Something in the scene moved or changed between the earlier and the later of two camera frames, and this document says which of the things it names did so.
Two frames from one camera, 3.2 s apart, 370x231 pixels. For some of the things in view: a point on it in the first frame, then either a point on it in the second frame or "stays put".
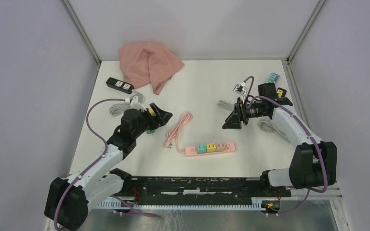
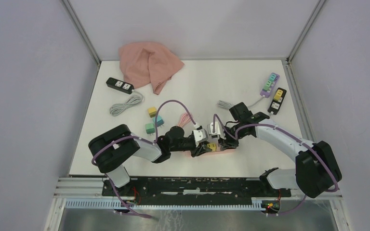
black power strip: x=120 y=85 stays put
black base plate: x=198 y=188 stays put
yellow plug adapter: x=152 y=113 stays put
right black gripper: x=234 y=120 to x=226 y=143
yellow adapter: x=211 y=147 stays put
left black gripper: x=162 y=118 to x=201 y=147
